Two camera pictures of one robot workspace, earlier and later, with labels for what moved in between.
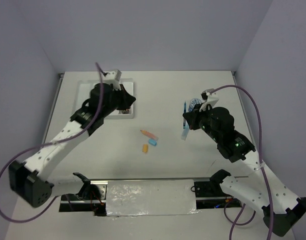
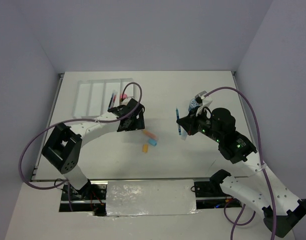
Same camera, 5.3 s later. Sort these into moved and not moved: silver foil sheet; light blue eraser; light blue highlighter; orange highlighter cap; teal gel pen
Moved: teal gel pen
Not moved: silver foil sheet; light blue highlighter; light blue eraser; orange highlighter cap
